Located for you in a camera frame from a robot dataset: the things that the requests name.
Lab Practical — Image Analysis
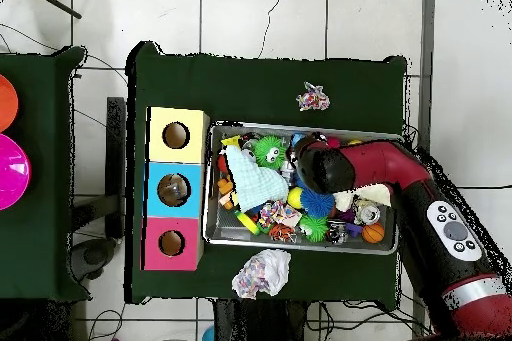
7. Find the mint green waffle cloth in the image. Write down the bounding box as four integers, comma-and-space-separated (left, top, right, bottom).
226, 142, 291, 211

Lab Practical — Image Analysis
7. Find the orange striped tiger toy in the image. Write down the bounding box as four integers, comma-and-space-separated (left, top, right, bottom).
268, 223, 299, 244

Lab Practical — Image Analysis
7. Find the cream waffle cloth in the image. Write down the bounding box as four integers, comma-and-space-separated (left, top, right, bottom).
332, 183, 394, 214

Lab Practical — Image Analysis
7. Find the wooden box with three holes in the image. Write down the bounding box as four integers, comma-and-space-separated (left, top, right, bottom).
142, 106, 211, 272

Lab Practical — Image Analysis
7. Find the green fuzzy toy with eyes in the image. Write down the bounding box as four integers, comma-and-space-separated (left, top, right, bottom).
252, 134, 289, 170

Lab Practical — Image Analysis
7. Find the grey robot toy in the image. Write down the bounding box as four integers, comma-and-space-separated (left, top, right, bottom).
279, 142, 298, 184

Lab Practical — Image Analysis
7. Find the red ball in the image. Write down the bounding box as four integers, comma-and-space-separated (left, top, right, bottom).
216, 153, 233, 176

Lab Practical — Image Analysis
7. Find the orange plastic building block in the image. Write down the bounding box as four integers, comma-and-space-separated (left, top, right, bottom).
215, 174, 241, 211

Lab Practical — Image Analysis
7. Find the yellow cheese wedge toy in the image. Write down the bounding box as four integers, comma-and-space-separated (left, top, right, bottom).
221, 134, 241, 152

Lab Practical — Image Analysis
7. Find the yellow ball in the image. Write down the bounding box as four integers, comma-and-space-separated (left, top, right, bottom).
287, 187, 306, 210

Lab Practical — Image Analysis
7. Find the blue spiky ball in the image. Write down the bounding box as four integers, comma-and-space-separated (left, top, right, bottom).
300, 190, 337, 221

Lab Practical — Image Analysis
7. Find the crushed silver can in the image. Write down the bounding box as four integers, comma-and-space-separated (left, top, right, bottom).
356, 201, 384, 226

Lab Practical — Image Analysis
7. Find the small orange basketball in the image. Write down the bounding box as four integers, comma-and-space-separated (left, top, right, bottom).
361, 221, 386, 245

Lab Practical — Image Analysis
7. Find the side table with green cloth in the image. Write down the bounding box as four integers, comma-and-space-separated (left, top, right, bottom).
0, 46, 89, 304

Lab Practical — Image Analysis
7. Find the pink bowl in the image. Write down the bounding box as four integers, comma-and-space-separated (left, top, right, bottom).
0, 133, 33, 212

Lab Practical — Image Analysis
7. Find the orange bowl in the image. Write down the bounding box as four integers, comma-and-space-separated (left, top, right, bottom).
0, 74, 20, 134

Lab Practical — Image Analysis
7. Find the black rod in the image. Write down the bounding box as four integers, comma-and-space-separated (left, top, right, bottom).
22, 0, 83, 20

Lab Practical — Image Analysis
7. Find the wire mesh bin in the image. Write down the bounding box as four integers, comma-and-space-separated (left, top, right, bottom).
203, 122, 404, 256

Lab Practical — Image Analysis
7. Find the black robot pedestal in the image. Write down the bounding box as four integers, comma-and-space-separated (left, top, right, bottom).
212, 299, 312, 341

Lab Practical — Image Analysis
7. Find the black power cable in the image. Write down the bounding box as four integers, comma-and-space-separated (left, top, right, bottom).
447, 183, 512, 194

